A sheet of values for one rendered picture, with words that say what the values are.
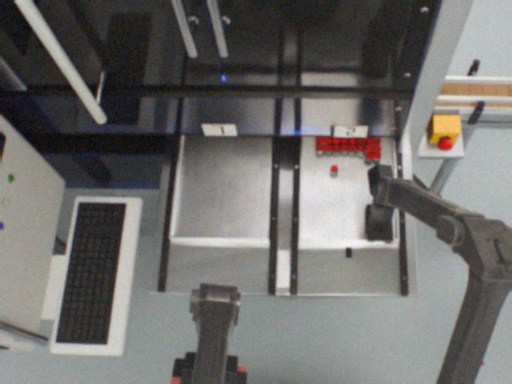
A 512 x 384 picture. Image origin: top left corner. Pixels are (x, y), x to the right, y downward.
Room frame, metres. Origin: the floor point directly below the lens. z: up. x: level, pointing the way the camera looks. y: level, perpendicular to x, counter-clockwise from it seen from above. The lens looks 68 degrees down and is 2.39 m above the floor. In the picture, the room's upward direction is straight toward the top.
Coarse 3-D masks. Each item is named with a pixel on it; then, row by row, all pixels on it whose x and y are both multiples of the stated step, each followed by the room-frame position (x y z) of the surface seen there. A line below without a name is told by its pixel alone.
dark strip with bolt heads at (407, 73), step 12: (420, 0) 0.72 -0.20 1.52; (432, 0) 0.72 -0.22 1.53; (420, 12) 0.72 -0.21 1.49; (432, 12) 0.72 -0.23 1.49; (420, 24) 0.72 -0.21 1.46; (408, 36) 0.72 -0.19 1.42; (420, 36) 0.72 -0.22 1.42; (408, 48) 0.72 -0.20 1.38; (420, 48) 0.72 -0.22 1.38; (408, 60) 0.72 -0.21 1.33; (420, 60) 0.72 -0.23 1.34; (408, 72) 0.72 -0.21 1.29; (396, 84) 0.72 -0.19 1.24; (408, 84) 0.72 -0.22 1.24; (396, 108) 0.72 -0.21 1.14
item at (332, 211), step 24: (312, 144) 0.75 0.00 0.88; (384, 144) 0.75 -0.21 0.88; (312, 168) 0.68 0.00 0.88; (360, 168) 0.68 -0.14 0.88; (312, 192) 0.61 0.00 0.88; (336, 192) 0.61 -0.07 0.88; (360, 192) 0.61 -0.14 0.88; (312, 216) 0.54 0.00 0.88; (336, 216) 0.54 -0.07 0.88; (360, 216) 0.54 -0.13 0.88; (312, 240) 0.46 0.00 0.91; (336, 240) 0.46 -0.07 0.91; (360, 240) 0.46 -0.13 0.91
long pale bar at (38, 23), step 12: (24, 0) 0.66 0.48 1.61; (24, 12) 0.66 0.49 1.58; (36, 12) 0.67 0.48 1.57; (36, 24) 0.66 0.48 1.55; (48, 36) 0.66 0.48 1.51; (48, 48) 0.66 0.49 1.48; (60, 48) 0.67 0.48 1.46; (60, 60) 0.66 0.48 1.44; (72, 72) 0.66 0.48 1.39; (72, 84) 0.66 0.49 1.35; (84, 84) 0.67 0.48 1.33; (84, 96) 0.66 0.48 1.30; (96, 96) 0.70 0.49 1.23; (96, 108) 0.66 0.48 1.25; (96, 120) 0.66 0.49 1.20
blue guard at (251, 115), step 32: (0, 96) 0.74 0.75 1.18; (32, 128) 0.73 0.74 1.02; (64, 128) 0.73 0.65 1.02; (96, 128) 0.73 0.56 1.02; (128, 128) 0.73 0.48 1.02; (160, 128) 0.73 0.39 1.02; (192, 128) 0.73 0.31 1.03; (256, 128) 0.73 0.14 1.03; (288, 128) 0.72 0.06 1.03; (320, 128) 0.72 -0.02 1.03; (384, 128) 0.72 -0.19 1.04
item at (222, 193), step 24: (192, 144) 0.75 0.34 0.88; (216, 144) 0.75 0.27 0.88; (240, 144) 0.75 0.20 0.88; (264, 144) 0.75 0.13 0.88; (192, 168) 0.68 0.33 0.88; (216, 168) 0.68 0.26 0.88; (240, 168) 0.68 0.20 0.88; (264, 168) 0.68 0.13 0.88; (192, 192) 0.61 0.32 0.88; (216, 192) 0.61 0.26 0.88; (240, 192) 0.61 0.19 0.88; (264, 192) 0.61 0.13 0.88; (192, 216) 0.54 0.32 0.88; (216, 216) 0.54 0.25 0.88; (240, 216) 0.54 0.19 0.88; (264, 216) 0.54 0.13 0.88; (192, 240) 0.47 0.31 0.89; (216, 240) 0.47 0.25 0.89; (240, 240) 0.47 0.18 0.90; (264, 240) 0.46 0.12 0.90
